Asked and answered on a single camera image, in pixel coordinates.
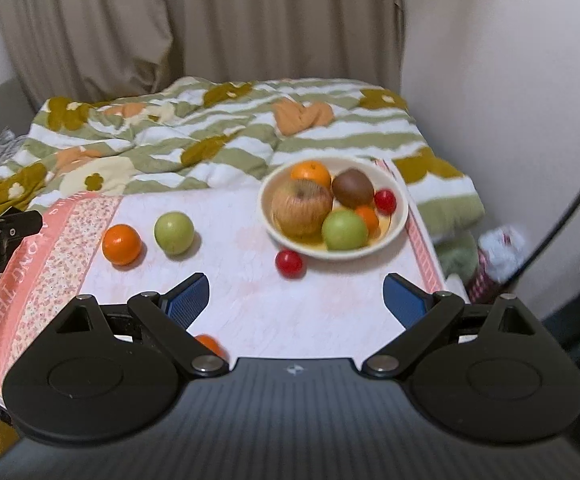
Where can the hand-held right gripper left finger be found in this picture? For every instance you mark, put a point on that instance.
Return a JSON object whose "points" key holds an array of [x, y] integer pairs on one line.
{"points": [[189, 297]]}

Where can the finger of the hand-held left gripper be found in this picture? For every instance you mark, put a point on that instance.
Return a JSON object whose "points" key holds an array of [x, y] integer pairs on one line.
{"points": [[17, 224]]}

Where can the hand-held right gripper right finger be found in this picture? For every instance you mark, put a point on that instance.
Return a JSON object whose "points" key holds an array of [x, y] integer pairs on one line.
{"points": [[402, 297]]}

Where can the small mandarin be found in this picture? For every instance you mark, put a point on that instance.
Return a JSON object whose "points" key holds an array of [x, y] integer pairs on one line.
{"points": [[370, 216], [210, 344]]}

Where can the small green apple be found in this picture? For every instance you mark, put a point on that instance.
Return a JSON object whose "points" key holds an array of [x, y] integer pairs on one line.
{"points": [[344, 231]]}

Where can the red cherry tomato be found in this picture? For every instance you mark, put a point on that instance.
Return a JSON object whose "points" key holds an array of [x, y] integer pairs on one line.
{"points": [[386, 201], [289, 263]]}

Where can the cream bowl with cartoon print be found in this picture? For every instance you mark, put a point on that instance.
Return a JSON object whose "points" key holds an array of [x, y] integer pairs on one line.
{"points": [[290, 245]]}

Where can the brown kiwi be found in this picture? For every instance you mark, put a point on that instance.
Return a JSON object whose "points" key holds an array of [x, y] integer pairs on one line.
{"points": [[352, 187]]}

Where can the red yellow apple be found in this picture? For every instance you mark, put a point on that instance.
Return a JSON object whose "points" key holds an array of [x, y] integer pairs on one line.
{"points": [[300, 207]]}

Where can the large orange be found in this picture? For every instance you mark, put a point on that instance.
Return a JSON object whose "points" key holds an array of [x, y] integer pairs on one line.
{"points": [[121, 244], [312, 172]]}

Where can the pink floral tablecloth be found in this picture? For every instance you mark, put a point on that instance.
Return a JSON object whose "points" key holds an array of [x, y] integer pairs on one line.
{"points": [[250, 300]]}

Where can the large green apple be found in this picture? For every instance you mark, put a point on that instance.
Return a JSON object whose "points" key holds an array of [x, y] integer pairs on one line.
{"points": [[173, 232]]}

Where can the white plastic bag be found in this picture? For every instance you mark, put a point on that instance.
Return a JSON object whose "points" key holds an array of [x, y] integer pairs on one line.
{"points": [[502, 255]]}

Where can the green striped floral blanket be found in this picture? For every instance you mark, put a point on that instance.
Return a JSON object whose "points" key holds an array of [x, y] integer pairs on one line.
{"points": [[250, 125]]}

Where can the beige curtain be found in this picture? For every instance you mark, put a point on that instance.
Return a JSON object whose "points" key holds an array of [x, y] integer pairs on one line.
{"points": [[194, 20]]}

